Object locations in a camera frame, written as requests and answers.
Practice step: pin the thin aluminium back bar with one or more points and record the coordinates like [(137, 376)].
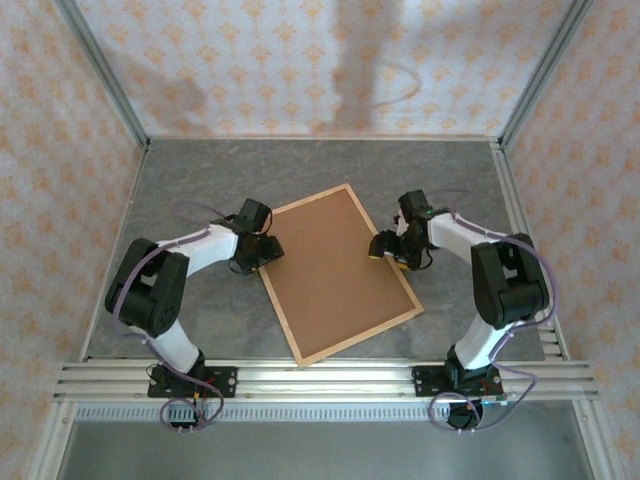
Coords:
[(325, 137)]

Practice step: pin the thin aluminium side strip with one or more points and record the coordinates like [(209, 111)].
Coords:
[(129, 205)]

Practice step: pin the aluminium lower leg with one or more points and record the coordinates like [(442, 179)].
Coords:
[(595, 440), (47, 440)]

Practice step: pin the grey metal sheet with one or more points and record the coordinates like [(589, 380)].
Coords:
[(320, 450)]

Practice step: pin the black connector box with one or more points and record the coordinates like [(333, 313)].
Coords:
[(182, 419), (462, 417)]

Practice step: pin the light wooden picture frame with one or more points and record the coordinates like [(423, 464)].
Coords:
[(359, 338)]

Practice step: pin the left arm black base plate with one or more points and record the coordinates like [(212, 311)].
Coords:
[(225, 382)]

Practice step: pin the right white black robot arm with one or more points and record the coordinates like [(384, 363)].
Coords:
[(505, 290)]

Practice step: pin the aluminium slotted mounting rail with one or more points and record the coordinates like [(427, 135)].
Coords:
[(325, 380)]

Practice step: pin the aluminium corner post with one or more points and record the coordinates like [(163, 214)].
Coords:
[(542, 75), (106, 75)]

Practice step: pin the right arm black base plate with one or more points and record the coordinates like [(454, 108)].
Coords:
[(425, 382)]

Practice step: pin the wide aluminium side rail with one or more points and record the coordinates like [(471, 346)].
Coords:
[(508, 175)]

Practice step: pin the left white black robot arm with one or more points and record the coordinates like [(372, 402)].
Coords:
[(150, 295)]

